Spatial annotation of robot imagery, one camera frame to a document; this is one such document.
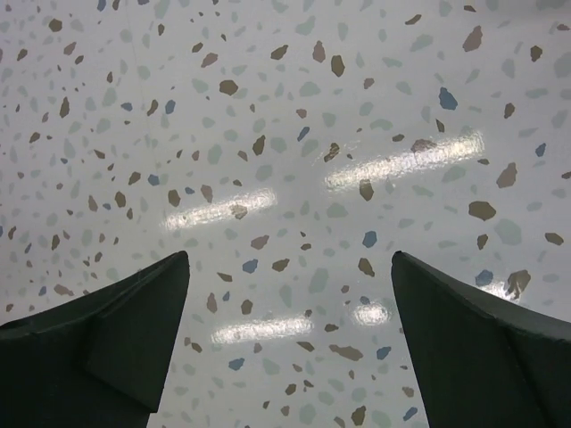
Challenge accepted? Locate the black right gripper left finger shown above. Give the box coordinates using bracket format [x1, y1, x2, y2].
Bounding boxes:
[1, 251, 189, 427]

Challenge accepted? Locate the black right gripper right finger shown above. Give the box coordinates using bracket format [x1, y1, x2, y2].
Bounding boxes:
[391, 251, 570, 427]

